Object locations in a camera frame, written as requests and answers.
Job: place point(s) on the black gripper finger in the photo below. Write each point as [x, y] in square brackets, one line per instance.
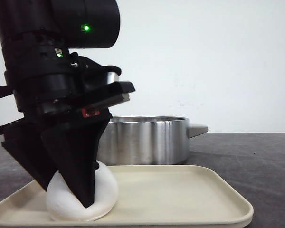
[73, 146]
[29, 152]

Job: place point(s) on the cream plastic tray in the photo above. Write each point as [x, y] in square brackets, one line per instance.
[163, 196]

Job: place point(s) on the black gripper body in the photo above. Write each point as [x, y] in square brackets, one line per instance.
[55, 89]

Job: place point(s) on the stainless steel steamer pot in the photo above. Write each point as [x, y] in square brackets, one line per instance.
[147, 140]

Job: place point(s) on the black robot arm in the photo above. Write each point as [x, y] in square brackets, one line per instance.
[56, 26]

